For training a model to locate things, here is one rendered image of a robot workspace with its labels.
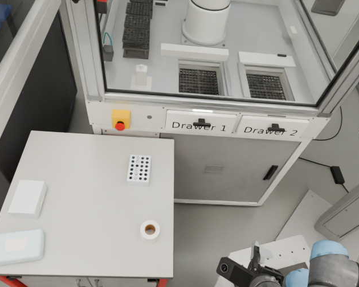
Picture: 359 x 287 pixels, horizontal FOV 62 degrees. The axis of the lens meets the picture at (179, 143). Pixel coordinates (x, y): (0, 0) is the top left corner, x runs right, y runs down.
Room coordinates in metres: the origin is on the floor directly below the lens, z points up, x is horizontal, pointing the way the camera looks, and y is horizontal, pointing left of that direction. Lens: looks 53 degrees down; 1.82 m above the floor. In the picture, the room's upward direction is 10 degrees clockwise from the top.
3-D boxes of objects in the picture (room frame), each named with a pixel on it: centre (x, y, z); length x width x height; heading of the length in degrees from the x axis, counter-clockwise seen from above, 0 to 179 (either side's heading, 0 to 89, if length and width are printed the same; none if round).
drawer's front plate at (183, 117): (0.85, -0.07, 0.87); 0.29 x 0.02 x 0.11; 99
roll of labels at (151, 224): (0.38, 0.05, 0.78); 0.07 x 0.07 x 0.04
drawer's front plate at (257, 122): (0.89, -0.38, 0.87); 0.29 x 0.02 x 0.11; 99
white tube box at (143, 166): (0.62, 0.14, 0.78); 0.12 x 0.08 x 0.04; 7
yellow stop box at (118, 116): (0.78, 0.25, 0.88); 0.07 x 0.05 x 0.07; 99
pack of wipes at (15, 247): (0.25, 0.46, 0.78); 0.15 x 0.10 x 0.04; 109
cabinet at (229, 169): (1.33, -0.05, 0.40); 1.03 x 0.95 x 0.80; 99
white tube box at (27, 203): (0.41, 0.50, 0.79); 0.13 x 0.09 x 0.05; 8
